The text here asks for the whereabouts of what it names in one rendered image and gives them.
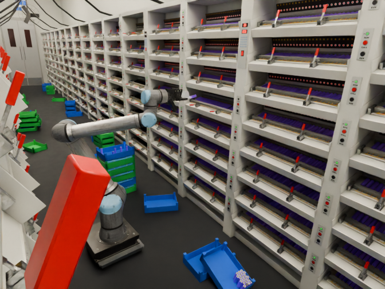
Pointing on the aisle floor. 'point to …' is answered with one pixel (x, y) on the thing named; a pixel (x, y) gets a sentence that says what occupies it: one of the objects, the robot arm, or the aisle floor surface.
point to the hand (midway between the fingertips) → (189, 98)
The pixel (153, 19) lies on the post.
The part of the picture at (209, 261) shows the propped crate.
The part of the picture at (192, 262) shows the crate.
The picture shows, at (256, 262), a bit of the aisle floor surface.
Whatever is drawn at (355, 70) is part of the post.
